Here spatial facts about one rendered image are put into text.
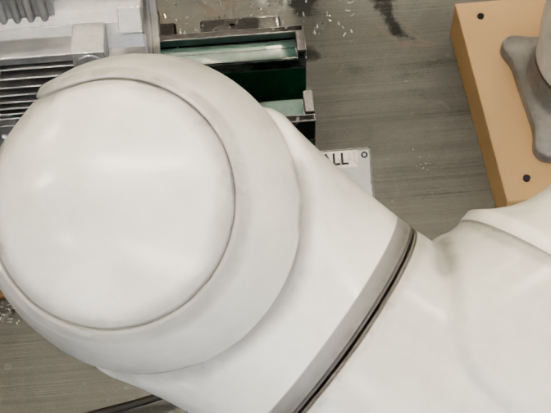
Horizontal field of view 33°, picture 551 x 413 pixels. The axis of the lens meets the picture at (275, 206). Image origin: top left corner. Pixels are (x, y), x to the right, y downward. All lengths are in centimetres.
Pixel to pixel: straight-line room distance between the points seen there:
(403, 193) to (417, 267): 77
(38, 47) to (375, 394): 64
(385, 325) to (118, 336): 9
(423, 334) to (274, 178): 7
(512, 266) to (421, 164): 79
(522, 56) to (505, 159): 14
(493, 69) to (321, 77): 21
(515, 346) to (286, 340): 7
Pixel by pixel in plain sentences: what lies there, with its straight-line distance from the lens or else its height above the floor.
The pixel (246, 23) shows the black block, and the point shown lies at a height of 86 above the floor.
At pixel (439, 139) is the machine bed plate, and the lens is 113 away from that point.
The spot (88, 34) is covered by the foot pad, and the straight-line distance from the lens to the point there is 87.
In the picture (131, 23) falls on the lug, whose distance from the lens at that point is 86.
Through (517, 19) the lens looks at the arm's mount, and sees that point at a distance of 121.
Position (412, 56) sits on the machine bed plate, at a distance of 122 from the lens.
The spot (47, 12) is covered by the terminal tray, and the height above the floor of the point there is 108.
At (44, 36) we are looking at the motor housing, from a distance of 89.
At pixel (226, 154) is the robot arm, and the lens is 25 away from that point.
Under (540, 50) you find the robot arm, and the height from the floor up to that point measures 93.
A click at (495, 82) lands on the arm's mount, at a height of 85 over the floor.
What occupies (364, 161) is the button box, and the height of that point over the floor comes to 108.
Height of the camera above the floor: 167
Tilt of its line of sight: 55 degrees down
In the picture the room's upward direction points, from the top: 2 degrees counter-clockwise
